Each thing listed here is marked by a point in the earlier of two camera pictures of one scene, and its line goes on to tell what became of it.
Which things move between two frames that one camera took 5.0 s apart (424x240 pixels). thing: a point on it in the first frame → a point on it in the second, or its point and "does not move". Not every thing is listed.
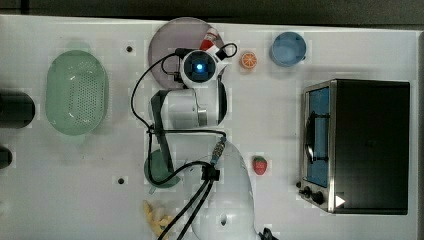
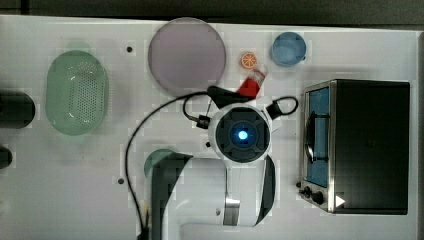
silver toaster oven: [355, 146] does not move
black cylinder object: [17, 109] does not move
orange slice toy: [249, 60] does not move
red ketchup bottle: [209, 39] → [248, 88]
